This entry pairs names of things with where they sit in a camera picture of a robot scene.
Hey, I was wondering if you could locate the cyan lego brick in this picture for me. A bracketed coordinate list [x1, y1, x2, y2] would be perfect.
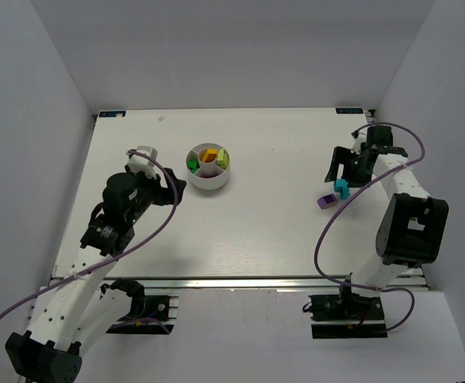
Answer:
[333, 179, 350, 200]

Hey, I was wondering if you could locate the purple curved lego brick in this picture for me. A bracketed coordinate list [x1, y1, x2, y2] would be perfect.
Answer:
[317, 194, 338, 210]

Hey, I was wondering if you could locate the green curved lego brick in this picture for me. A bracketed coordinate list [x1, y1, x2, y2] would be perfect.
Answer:
[187, 160, 199, 174]

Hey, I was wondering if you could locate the purple 2x4 lego brick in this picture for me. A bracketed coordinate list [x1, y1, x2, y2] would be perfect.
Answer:
[198, 173, 218, 179]

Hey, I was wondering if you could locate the orange 2x4 lego brick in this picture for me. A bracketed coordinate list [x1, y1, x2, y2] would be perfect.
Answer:
[199, 148, 218, 164]

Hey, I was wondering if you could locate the pale lime lego brick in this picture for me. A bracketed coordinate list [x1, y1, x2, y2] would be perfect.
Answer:
[215, 148, 230, 169]

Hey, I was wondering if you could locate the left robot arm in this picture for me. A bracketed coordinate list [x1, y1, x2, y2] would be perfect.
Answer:
[5, 168, 187, 382]

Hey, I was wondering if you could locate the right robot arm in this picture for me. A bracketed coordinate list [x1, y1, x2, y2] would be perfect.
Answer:
[325, 122, 449, 298]

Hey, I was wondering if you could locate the right blue table label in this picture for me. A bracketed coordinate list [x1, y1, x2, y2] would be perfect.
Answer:
[335, 108, 364, 115]

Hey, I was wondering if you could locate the blue table label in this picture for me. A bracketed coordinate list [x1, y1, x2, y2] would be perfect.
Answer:
[98, 110, 126, 118]
[335, 108, 364, 115]

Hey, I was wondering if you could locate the white round divided container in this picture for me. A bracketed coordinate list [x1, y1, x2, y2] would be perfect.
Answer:
[186, 143, 231, 191]

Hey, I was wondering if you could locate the left blue table label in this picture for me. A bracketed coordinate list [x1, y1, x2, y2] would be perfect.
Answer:
[98, 110, 126, 118]

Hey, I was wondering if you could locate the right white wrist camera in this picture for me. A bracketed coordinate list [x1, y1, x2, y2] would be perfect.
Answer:
[351, 131, 367, 155]

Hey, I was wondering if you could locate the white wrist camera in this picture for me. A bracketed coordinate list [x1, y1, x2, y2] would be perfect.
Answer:
[351, 131, 367, 155]
[126, 146, 158, 179]

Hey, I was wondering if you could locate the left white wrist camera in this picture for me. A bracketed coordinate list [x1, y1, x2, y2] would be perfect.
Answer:
[126, 146, 158, 179]

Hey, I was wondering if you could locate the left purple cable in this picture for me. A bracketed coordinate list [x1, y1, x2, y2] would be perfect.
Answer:
[0, 148, 179, 382]

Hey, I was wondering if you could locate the purple cable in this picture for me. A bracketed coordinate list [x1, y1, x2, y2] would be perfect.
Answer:
[313, 121, 425, 334]
[0, 148, 179, 382]

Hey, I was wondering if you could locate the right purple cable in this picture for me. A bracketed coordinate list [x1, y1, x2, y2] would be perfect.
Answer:
[313, 121, 425, 334]

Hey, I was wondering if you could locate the aluminium table rail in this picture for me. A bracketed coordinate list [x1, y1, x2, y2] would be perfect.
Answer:
[50, 274, 431, 291]

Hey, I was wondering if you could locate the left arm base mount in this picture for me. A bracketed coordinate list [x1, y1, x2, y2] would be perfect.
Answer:
[107, 281, 179, 335]

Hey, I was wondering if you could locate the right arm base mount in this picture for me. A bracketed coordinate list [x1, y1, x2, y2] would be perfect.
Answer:
[301, 294, 388, 340]

